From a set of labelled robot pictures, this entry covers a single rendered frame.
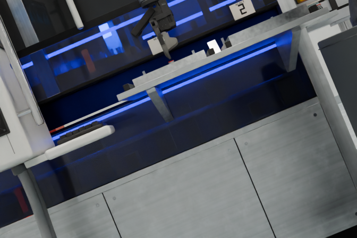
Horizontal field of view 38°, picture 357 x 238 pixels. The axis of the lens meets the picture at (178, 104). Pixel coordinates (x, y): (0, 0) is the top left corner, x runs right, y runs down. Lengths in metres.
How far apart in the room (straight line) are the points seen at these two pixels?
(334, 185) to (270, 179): 0.25
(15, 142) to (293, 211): 1.08
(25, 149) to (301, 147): 1.04
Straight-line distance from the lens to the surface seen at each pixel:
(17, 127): 1.55
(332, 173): 2.10
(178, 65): 1.75
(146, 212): 2.06
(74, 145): 1.53
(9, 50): 1.58
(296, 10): 1.68
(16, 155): 1.55
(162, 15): 1.80
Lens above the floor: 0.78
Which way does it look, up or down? level
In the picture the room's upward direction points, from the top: 23 degrees counter-clockwise
